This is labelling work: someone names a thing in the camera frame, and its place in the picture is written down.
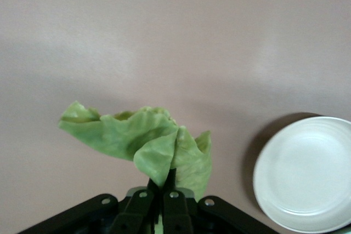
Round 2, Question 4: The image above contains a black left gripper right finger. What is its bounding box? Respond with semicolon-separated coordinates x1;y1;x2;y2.
162;168;194;234

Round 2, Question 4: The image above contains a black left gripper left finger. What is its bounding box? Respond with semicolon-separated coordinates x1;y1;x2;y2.
109;179;162;234

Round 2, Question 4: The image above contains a green lettuce leaf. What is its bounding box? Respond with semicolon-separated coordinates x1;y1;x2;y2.
58;100;213;203

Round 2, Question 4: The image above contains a beige plate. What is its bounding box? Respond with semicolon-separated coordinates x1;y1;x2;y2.
252;116;351;234

